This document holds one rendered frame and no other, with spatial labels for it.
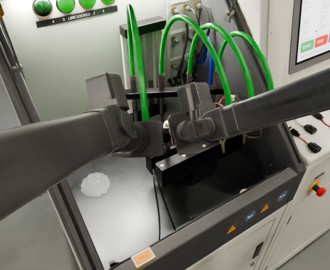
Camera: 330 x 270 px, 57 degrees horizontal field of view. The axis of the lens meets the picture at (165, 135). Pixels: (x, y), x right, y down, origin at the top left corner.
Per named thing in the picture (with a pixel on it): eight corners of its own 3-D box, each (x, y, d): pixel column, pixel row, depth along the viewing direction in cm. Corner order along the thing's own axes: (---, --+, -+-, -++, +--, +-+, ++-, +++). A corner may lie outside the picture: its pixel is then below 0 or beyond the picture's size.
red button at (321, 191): (315, 201, 107) (321, 192, 103) (306, 193, 109) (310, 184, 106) (325, 195, 109) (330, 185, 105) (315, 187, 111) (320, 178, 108)
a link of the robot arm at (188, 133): (192, 144, 63) (217, 139, 64) (186, 111, 63) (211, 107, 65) (182, 145, 70) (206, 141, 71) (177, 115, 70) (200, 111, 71)
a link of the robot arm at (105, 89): (67, 152, 42) (125, 133, 40) (49, 74, 44) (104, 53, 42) (102, 155, 54) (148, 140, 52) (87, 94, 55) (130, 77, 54)
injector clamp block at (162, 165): (162, 201, 100) (162, 170, 90) (147, 181, 106) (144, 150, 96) (240, 160, 113) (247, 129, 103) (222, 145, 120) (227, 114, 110)
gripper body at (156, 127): (114, 125, 61) (97, 120, 54) (163, 121, 59) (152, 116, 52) (115, 157, 61) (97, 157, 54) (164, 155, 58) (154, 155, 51)
